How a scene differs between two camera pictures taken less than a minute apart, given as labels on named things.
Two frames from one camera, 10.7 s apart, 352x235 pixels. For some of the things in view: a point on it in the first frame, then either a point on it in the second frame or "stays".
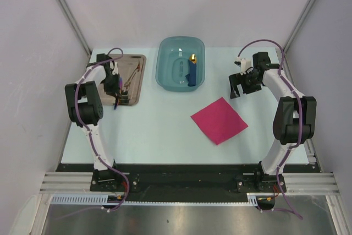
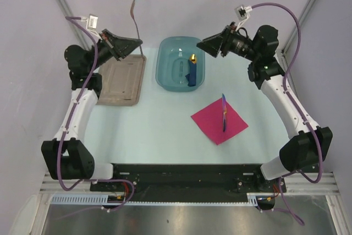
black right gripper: (236, 79) -> (213, 44)
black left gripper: (111, 91) -> (119, 47)
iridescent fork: (127, 84) -> (132, 6)
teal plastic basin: (172, 63) stays
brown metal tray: (131, 68) stays
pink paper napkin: (220, 121) stays
